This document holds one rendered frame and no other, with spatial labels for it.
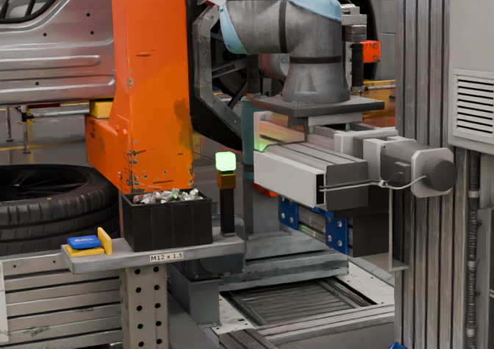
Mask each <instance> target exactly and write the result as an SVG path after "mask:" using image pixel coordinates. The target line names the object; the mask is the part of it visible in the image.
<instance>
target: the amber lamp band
mask: <svg viewBox="0 0 494 349"><path fill-rule="evenodd" d="M217 187H218V188H220V189H221V190H231V189H235V188H236V175H235V174H234V173H230V174H221V173H217Z"/></svg>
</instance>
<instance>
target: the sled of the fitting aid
mask: <svg viewBox="0 0 494 349"><path fill-rule="evenodd" d="M343 274H349V256H348V255H345V254H343V253H341V252H339V251H336V250H335V249H333V248H329V249H323V250H317V251H307V252H301V253H290V254H284V255H278V256H267V257H262V258H256V259H246V268H245V272H244V273H241V274H237V275H232V276H221V278H222V281H219V282H218V285H219V292H224V291H229V290H235V289H245V288H250V287H261V286H266V285H272V284H281V283H287V282H292V281H302V280H307V279H313V278H323V277H328V276H338V275H343Z"/></svg>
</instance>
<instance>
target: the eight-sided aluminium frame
mask: <svg viewBox="0 0 494 349"><path fill-rule="evenodd" d="M219 19H220V6H218V5H217V4H215V5H209V6H208V7H207V8H206V9H205V10H204V11H203V13H202V14H200V16H199V17H197V19H196V20H195V21H194V22H193V24H192V28H193V31H192V34H193V69H194V86H193V87H194V90H195V97H196V98H198V99H199V101H200V102H202V103H203V104H204V105H205V106H206V107H207V108H208V109H210V110H211V111H212V112H213V113H214V114H215V115H216V116H217V117H218V118H219V119H220V120H221V121H223V122H224V123H225V124H226V125H227V126H228V127H229V128H230V129H231V130H232V131H233V132H234V133H235V134H236V136H238V137H239V138H240V139H242V132H241V118H240V117H239V116H238V115H236V114H235V113H234V112H233V111H232V110H231V109H230V108H229V107H228V106H227V105H226V104H225V103H224V102H223V101H222V100H220V99H219V97H217V96H216V94H214V93H213V91H212V68H211V45H210V30H211V28H212V27H213V26H214V25H215V24H216V22H217V21H218V20H219ZM352 43H354V42H345V41H342V67H343V70H344V74H345V76H346V80H347V82H348V86H349V89H350V94H352V92H351V83H352V81H351V77H352V76H351V73H352V71H351V69H352V67H351V64H352V62H351V58H352V57H351V54H352V53H351V49H352V47H351V44H352Z"/></svg>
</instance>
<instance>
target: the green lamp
mask: <svg viewBox="0 0 494 349"><path fill-rule="evenodd" d="M216 167H217V169H219V170H234V169H235V155H234V154H233V153H231V152H225V153H217V154H216Z"/></svg>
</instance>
